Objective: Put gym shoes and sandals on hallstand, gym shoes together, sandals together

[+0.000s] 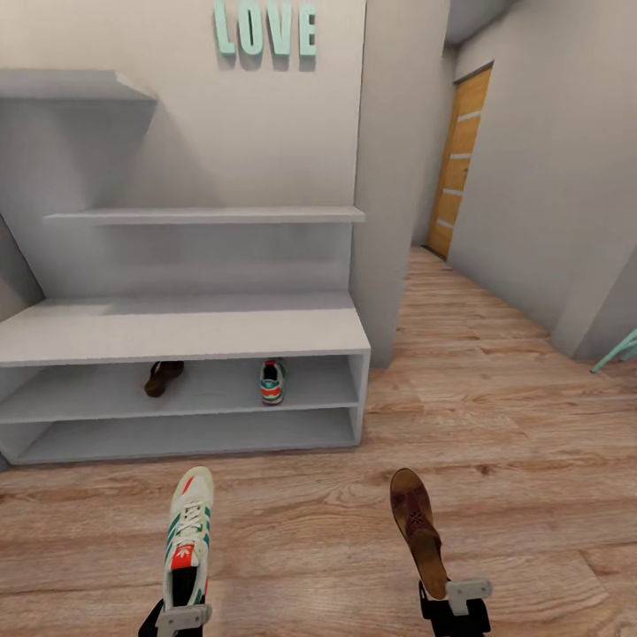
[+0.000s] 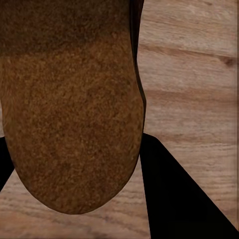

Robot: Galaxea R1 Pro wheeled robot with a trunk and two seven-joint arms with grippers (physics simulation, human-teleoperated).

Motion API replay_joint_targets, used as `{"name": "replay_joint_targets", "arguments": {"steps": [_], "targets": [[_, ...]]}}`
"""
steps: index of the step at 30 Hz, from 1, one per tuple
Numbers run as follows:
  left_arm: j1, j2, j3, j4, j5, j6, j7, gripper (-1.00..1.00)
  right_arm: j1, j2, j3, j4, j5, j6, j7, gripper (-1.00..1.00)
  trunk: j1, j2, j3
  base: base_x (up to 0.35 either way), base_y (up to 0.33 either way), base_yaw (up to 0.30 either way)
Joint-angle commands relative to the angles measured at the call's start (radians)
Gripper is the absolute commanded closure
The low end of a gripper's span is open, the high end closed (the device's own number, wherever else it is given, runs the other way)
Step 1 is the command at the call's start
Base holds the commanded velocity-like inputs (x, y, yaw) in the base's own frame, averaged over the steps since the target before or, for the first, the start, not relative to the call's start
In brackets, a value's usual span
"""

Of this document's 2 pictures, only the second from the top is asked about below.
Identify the sandal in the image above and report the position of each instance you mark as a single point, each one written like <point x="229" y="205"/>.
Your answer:
<point x="73" y="106"/>

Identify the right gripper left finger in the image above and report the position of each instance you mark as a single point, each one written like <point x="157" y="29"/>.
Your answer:
<point x="6" y="164"/>

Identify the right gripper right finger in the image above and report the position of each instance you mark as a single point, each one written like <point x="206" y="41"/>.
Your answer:
<point x="177" y="207"/>

